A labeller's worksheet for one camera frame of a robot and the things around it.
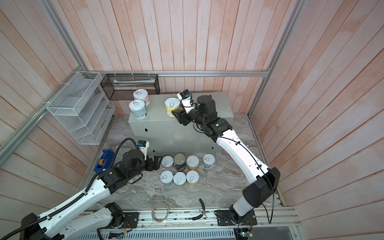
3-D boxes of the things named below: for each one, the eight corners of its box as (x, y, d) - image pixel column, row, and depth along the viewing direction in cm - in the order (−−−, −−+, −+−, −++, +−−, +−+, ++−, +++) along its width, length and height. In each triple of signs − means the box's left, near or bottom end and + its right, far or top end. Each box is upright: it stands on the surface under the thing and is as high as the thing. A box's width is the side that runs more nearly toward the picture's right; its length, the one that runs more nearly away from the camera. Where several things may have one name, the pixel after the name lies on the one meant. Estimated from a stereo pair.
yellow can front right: (186, 186, 86) (186, 183, 81) (186, 174, 91) (186, 170, 86) (198, 186, 86) (199, 183, 81) (198, 174, 91) (198, 170, 86)
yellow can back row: (186, 172, 91) (186, 167, 85) (186, 161, 96) (186, 155, 90) (198, 172, 91) (199, 167, 85) (198, 161, 96) (198, 155, 90)
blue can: (160, 186, 86) (159, 182, 81) (162, 174, 90) (160, 170, 86) (173, 186, 86) (172, 182, 81) (173, 174, 90) (173, 170, 86)
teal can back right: (203, 168, 93) (203, 164, 89) (202, 157, 98) (203, 153, 93) (214, 168, 93) (215, 164, 89) (213, 157, 98) (214, 153, 93)
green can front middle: (173, 187, 85) (172, 183, 81) (174, 175, 90) (173, 171, 86) (186, 187, 85) (185, 183, 81) (186, 175, 90) (186, 171, 86)
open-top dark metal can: (174, 171, 89) (173, 165, 83) (175, 159, 94) (174, 153, 88) (186, 171, 89) (185, 165, 83) (186, 159, 94) (186, 153, 88)
